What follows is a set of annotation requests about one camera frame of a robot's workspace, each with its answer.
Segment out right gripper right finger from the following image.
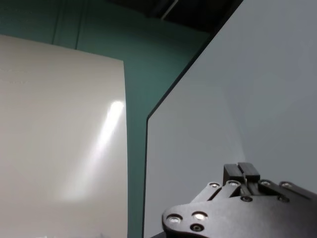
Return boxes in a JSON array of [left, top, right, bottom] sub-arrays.
[[238, 162, 317, 202]]

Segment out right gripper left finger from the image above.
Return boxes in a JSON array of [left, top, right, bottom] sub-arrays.
[[198, 163, 242, 203]]

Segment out white glossy board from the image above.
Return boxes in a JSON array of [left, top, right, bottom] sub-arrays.
[[0, 34, 127, 238]]

